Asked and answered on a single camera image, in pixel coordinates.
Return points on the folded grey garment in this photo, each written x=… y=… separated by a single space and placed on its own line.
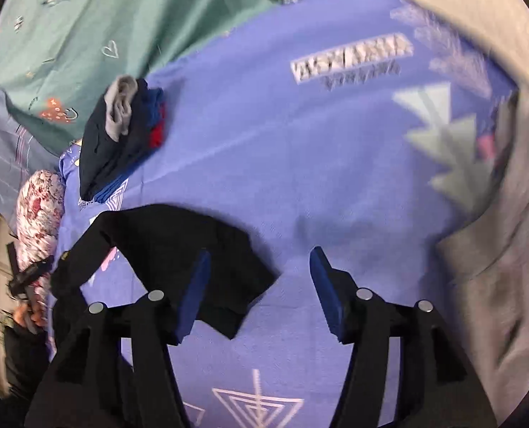
x=119 y=107

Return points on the blue-grey plaid pillow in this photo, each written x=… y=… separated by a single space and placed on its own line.
x=6 y=151

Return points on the red and white floral pillow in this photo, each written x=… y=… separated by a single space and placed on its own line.
x=37 y=214

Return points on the black pants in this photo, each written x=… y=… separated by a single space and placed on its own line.
x=166 y=240

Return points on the folded navy garment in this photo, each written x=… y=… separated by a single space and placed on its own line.
x=99 y=151

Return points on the beige cloth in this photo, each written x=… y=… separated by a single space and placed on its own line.
x=469 y=13

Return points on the teal printed bed sheet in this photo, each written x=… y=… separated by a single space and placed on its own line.
x=90 y=18

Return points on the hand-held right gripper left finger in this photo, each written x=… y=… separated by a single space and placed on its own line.
x=197 y=294

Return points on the person's left hand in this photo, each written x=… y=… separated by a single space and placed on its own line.
x=21 y=316

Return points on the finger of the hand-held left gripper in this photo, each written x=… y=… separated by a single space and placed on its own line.
x=41 y=265

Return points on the purple printed blanket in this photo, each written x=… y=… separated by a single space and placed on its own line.
x=269 y=142

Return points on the person's dark clothing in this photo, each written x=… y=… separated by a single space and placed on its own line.
x=24 y=365

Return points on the folded red garment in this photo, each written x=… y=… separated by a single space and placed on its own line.
x=156 y=136

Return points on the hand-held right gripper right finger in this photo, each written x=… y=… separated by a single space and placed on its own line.
x=324 y=294

